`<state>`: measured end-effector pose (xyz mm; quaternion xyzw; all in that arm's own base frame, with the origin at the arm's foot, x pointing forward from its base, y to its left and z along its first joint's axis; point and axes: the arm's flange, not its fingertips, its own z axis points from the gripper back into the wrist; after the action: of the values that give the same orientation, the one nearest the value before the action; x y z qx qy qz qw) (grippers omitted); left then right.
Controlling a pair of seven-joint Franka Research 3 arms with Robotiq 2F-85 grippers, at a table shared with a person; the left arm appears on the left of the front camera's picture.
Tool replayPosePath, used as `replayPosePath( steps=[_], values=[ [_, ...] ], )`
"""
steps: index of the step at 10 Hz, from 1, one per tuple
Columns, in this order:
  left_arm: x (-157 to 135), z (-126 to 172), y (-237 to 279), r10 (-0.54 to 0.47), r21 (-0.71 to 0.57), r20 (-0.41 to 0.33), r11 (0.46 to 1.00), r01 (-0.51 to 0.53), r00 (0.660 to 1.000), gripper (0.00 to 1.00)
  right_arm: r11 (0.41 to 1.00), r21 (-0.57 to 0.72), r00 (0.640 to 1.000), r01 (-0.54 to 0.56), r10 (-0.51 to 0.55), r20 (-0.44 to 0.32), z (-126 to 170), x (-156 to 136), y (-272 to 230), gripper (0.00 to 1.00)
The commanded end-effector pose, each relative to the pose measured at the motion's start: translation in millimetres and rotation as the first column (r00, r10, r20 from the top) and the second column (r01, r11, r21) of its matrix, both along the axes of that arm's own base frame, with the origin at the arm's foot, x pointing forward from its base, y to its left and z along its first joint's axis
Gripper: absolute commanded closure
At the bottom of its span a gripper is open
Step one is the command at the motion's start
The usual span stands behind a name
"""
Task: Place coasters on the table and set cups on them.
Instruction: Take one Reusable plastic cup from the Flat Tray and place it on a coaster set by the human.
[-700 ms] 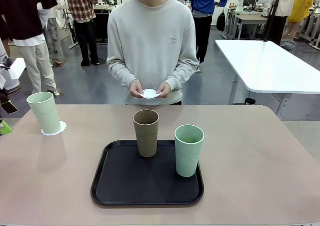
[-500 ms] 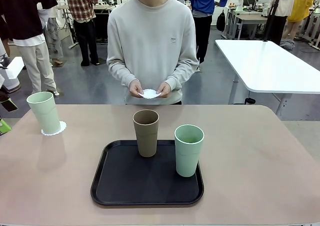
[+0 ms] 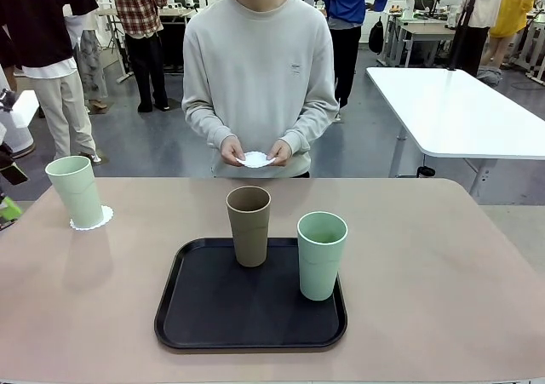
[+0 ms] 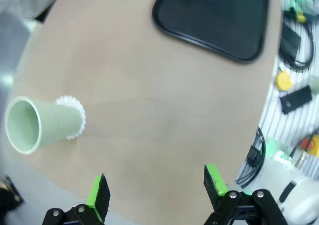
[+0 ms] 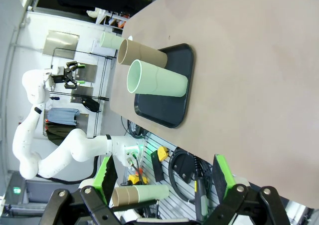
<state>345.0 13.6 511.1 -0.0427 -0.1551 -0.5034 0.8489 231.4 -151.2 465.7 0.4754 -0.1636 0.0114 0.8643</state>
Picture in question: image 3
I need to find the pale green plastic cup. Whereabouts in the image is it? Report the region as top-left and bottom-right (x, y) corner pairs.
(44, 155), (105, 227)
(296, 211), (349, 302)

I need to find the brown plastic cup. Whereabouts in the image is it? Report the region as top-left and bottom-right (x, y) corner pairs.
(226, 186), (273, 268)

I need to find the white scalloped paper coaster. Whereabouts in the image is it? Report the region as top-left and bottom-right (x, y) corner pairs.
(69, 204), (115, 232)
(236, 151), (276, 169)

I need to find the person's right forearm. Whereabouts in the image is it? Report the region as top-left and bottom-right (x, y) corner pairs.
(181, 98), (238, 151)

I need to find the person's left forearm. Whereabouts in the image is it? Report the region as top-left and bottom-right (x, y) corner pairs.
(280, 98), (340, 154)

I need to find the person's right hand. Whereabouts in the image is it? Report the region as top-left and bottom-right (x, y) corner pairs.
(220, 139), (248, 167)

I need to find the person's left hand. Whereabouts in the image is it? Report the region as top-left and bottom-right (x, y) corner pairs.
(266, 139), (294, 166)

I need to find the white cylindrical air purifier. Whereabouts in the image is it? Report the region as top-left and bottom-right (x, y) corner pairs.
(8, 122), (37, 158)

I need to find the person in grey skirt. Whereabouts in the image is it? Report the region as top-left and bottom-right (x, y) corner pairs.
(63, 0), (110, 112)

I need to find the person in black top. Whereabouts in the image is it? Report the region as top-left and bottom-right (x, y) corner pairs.
(0, 0), (101, 163)

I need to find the person in plaid shirt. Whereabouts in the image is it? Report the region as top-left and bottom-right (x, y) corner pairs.
(106, 0), (171, 113)

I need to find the black plastic tray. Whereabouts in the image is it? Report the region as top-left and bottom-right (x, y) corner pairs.
(153, 237), (349, 351)

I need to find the person in grey sweatshirt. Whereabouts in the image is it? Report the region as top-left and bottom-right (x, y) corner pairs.
(181, 0), (341, 179)

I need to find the black hanging bag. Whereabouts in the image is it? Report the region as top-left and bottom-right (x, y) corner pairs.
(368, 15), (386, 54)

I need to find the grey desk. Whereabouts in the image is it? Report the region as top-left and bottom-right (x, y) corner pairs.
(385, 11), (459, 68)

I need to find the white table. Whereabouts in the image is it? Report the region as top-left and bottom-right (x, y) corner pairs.
(364, 66), (545, 198)

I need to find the black tripod stand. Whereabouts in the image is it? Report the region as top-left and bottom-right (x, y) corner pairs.
(446, 0), (485, 73)

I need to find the grey cloth bundle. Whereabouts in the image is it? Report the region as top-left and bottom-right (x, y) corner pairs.
(476, 66), (503, 87)

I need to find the person in cream top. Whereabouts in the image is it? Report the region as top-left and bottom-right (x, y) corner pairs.
(450, 0), (512, 78)

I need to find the person in yellow coat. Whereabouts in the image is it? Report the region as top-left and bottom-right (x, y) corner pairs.
(483, 0), (536, 68)

